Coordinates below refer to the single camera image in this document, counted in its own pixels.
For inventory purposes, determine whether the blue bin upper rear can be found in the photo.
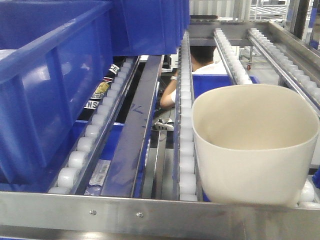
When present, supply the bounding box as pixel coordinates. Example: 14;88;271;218
110;0;190;56

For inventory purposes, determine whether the white plastic bin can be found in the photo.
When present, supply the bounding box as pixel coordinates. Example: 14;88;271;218
192;84;320;207

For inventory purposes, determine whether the steel flat divider bar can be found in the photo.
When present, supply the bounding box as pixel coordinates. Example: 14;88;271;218
100;55;164;198

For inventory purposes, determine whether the white roller track middle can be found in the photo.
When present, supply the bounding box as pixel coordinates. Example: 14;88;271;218
172;31;203;202

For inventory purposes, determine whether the grey handheld tool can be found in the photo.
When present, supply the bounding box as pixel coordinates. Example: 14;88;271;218
153;118;175;131

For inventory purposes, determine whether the steel front shelf beam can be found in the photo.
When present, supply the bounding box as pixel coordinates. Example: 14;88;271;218
0;191;320;240

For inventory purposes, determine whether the white roller track far right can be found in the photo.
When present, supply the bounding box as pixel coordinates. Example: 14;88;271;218
248;28;320;114

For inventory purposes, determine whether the labelled plastic bag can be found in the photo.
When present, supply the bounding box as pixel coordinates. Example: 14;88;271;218
84;159;111;196

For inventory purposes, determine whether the white roller track left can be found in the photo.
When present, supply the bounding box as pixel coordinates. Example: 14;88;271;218
48;56;140;195

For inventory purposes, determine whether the black printed garment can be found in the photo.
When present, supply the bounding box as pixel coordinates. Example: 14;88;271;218
83;59;123;111

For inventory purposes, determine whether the blue bin lower shelf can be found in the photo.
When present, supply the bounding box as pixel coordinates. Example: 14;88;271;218
192;74;258;100

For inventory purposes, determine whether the person in white shirt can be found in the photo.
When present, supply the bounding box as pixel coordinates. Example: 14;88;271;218
160;46;227;109

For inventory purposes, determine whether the blue bin on rollers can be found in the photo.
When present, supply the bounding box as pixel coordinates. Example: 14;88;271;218
0;0;113;192

